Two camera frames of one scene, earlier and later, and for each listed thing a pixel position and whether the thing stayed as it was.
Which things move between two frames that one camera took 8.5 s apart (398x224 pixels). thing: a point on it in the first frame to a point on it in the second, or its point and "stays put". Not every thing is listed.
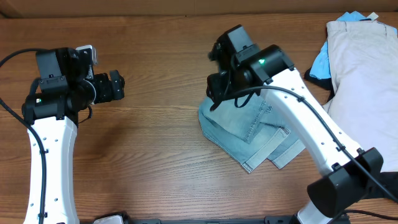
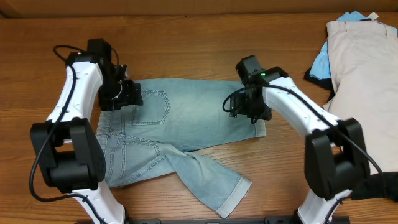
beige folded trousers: (364, 58) stays put
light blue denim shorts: (249, 131) to (176, 114)
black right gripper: (213, 88) to (236, 106)
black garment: (326, 83) stays put
